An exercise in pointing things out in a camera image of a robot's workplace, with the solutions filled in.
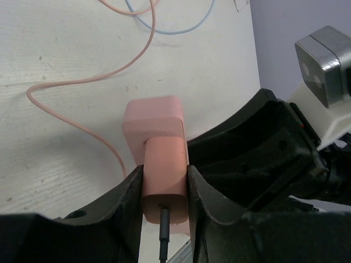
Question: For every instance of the aluminium front rail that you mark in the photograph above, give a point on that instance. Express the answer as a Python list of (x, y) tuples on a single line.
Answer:
[(183, 255)]

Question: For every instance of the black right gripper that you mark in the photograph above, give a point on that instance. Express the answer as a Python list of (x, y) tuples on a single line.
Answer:
[(254, 161)]

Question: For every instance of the pink power strip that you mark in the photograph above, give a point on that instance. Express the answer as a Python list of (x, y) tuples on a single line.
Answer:
[(154, 117)]

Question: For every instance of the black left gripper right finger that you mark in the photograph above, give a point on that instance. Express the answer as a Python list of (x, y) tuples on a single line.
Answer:
[(223, 231)]

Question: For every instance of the salmon pink charger plug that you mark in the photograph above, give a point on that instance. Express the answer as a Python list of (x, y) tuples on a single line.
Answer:
[(164, 179)]

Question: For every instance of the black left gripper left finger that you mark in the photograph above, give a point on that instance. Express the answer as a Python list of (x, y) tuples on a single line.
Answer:
[(106, 230)]

